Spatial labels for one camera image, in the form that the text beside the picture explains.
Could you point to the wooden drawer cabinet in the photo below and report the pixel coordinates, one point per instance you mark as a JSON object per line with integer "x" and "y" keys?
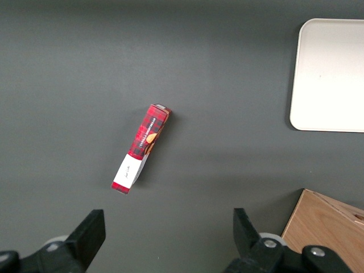
{"x": 321, "y": 227}

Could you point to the cream rectangular tray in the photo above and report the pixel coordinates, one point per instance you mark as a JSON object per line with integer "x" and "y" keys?
{"x": 332, "y": 76}

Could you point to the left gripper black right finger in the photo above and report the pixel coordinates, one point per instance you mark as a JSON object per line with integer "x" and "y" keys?
{"x": 247, "y": 241}

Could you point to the red tartan shortbread box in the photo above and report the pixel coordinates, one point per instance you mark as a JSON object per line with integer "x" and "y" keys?
{"x": 148, "y": 136}

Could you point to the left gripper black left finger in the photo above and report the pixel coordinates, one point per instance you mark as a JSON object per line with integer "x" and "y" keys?
{"x": 85, "y": 239}

